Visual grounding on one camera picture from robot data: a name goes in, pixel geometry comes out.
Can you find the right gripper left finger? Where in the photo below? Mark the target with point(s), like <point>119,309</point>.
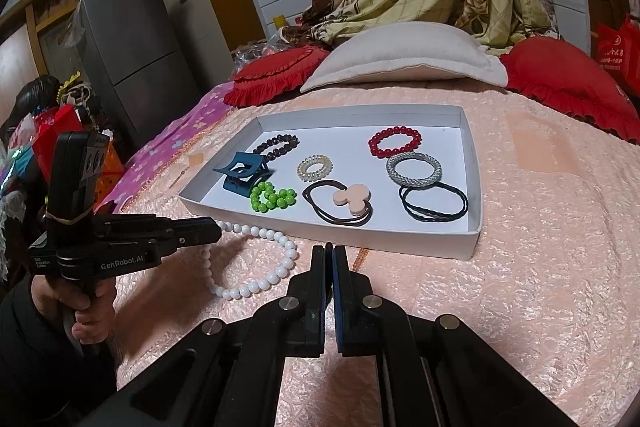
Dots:
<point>229,374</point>

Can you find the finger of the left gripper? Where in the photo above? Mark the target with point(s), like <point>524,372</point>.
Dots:
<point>195,232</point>

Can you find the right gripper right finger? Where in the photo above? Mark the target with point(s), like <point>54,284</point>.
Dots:
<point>431,372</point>

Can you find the blue plastic hair claw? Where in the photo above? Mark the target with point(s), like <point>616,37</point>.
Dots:
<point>244,173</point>

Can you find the person left hand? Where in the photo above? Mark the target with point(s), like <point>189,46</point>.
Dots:
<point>94,316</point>

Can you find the small yellow tag pendant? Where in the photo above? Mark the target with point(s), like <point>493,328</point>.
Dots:
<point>184,165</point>

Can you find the purple patterned sheet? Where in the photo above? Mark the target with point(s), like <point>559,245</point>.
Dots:
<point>156,155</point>

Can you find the red ruffled cushion left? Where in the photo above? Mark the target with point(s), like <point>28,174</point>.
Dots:
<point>273,75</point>

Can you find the red ruffled cushion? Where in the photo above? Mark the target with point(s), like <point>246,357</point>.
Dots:
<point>273,75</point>
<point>560,76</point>

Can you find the grey refrigerator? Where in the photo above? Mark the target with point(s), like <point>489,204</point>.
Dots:
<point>135,65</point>

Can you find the white shallow cardboard tray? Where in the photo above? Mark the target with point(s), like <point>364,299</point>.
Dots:
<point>342,135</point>

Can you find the clear plastic bag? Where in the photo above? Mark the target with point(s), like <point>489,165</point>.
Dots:
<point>250,52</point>

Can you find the beige pillow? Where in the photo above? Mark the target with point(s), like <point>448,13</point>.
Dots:
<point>408,51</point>

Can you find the red ruffled cushion right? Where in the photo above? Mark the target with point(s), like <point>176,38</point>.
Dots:
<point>560,76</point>

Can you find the red shopping bag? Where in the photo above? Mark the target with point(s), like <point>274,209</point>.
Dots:
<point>617,52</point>

